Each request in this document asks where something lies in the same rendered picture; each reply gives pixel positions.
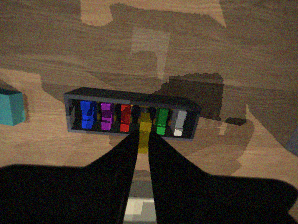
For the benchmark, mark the green fuse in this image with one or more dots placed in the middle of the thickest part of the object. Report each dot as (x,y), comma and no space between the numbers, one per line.
(161,117)

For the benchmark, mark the red fuse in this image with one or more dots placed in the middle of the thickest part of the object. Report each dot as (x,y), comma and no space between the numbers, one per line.
(125,117)

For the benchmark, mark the cream open-top tray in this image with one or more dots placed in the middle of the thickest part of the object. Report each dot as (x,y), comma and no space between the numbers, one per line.
(140,207)

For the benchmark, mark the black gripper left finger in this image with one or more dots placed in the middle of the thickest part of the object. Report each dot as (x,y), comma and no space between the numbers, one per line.
(100,189)

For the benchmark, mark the teal block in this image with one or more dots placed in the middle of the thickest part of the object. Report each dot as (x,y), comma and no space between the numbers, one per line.
(11,107)

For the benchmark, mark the yellow fuse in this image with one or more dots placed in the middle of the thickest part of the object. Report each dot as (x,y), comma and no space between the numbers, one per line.
(145,129)

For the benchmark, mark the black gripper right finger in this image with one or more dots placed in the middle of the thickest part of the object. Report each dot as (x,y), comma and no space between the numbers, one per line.
(182,191)

